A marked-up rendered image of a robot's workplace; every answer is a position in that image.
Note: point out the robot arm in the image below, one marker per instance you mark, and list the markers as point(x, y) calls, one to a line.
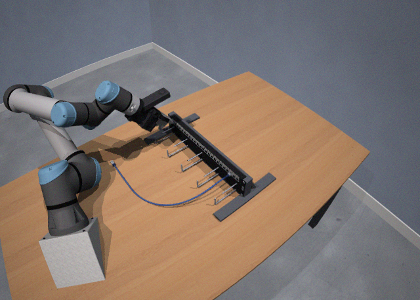
point(75, 172)

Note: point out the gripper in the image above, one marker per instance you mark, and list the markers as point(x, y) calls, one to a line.
point(150, 118)

